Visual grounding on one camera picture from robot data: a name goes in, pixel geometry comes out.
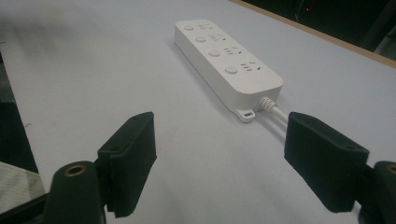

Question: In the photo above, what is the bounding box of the white power strip cable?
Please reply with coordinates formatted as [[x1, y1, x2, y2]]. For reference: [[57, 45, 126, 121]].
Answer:
[[259, 96, 290, 125]]

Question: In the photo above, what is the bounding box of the white power strip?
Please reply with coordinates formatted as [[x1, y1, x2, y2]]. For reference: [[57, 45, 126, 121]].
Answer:
[[173, 19, 284, 123]]

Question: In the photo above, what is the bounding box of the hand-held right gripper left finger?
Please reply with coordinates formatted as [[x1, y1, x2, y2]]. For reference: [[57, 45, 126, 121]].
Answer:
[[96, 111, 158, 218]]

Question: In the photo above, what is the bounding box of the striped light cloth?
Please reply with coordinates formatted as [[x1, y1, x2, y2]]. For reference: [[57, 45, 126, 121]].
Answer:
[[0, 161, 47, 215]]

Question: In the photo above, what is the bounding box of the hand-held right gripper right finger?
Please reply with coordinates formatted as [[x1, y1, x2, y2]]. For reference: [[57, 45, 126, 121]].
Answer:
[[283, 111, 371, 214]]

